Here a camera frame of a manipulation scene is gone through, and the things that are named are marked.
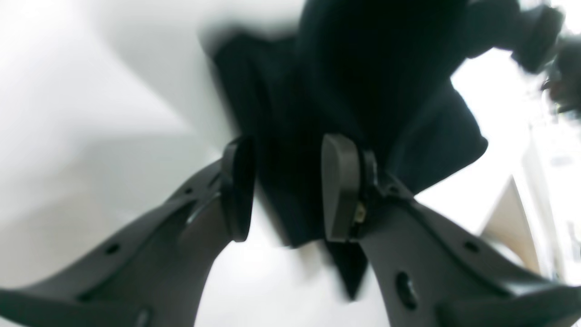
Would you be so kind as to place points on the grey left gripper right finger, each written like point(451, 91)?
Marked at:
point(431, 272)

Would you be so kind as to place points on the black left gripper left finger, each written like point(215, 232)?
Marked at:
point(153, 271)

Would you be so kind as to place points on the black T-shirt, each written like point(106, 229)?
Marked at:
point(376, 71)

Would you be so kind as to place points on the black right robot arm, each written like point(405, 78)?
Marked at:
point(548, 49)

